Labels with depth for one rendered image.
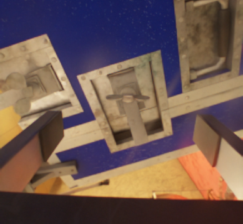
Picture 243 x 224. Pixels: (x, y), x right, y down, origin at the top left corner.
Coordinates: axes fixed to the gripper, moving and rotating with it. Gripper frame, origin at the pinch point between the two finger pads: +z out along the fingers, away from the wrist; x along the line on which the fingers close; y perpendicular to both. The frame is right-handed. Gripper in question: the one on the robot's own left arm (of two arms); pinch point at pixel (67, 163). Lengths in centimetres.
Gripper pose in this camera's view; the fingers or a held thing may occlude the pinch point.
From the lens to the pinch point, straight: 39.1
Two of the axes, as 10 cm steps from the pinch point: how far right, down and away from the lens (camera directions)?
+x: -1.4, -5.2, 8.4
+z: 9.9, -1.5, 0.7
